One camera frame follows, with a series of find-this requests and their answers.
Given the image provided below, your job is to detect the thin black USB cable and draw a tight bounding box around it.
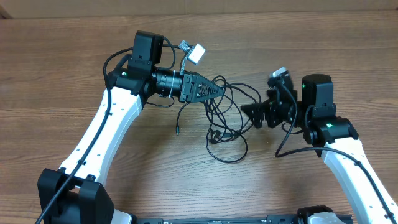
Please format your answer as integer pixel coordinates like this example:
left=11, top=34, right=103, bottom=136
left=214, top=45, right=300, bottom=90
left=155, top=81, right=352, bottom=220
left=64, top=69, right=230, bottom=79
left=175, top=75, right=262, bottom=164

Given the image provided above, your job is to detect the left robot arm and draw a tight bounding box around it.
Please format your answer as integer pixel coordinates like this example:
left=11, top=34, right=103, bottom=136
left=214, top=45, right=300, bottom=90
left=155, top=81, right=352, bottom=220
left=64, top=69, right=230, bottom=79
left=37, top=31, right=223, bottom=223

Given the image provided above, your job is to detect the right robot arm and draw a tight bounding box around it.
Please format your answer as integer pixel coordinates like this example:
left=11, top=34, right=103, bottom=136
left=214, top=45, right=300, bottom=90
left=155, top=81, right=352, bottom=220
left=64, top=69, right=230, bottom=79
left=241, top=72, right=397, bottom=223

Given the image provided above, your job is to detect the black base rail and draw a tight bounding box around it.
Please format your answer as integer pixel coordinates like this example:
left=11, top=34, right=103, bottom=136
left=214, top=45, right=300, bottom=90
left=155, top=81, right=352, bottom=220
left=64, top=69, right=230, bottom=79
left=136, top=213, right=354, bottom=224

